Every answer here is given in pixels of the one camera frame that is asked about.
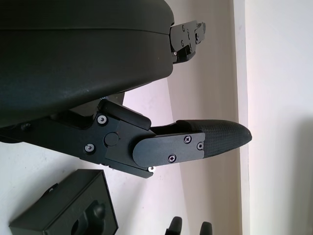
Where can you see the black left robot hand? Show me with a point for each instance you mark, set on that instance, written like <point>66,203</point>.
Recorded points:
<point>73,61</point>

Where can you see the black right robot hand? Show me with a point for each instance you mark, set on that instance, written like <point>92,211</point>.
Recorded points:
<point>176,227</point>

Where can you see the black camera box base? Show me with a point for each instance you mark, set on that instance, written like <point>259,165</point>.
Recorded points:
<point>61,195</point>

